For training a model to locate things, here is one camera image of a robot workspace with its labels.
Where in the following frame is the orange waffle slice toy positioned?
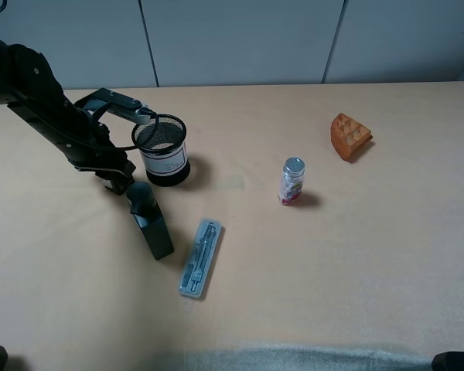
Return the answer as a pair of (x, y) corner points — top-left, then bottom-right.
(330, 113), (373, 161)

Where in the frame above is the clear candy bottle silver cap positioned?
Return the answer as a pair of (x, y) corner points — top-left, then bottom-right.
(278, 157), (305, 205)

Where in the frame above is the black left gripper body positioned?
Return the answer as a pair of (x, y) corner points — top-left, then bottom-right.
(63, 115), (135, 195)

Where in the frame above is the black spray bottle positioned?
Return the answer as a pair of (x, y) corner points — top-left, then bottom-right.
(126, 182), (175, 260)

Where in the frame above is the clear compass case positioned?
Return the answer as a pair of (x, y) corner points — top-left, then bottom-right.
(179, 219), (222, 299)

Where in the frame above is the black mesh pen holder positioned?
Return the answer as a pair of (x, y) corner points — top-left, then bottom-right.
(131, 114), (191, 187)

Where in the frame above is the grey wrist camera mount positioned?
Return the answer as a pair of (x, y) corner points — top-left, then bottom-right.
(74, 88), (157, 125)

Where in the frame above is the black camera cable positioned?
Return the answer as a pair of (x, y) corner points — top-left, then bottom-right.
(88, 100), (159, 152)

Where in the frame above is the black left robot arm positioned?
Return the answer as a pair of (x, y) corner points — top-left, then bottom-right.
(0, 40), (135, 195)

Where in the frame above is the black right base corner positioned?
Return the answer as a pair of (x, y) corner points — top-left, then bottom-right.
(432, 351), (464, 371)

